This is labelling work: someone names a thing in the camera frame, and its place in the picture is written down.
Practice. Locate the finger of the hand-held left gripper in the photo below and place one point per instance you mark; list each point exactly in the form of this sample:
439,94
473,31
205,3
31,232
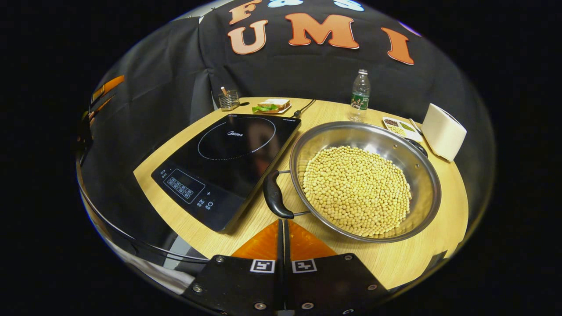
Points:
107,87
101,107

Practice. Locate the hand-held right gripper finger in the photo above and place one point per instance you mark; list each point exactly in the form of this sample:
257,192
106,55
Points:
287,281
279,281

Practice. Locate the black induction cooktop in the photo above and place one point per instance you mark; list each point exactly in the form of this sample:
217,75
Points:
237,149

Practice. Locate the stainless steel pot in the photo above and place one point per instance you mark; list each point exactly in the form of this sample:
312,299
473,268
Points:
351,134

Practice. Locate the pile of soybeans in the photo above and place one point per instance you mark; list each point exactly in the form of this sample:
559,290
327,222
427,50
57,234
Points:
355,188

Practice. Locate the metal mesh holder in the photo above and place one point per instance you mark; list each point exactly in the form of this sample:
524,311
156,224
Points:
229,102

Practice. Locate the sandwich with lettuce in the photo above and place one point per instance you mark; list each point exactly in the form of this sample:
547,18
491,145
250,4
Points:
274,104

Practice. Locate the small white plate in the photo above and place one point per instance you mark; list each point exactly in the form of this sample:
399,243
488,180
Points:
286,109

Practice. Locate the white divided bean plate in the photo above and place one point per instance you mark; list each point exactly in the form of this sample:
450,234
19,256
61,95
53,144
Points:
397,127

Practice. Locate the clear plastic water bottle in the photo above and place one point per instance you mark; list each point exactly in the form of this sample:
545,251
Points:
360,98

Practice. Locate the black backdrop cloth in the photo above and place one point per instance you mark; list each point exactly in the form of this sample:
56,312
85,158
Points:
307,74

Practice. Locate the white toaster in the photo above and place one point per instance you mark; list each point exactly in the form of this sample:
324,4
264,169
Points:
443,131

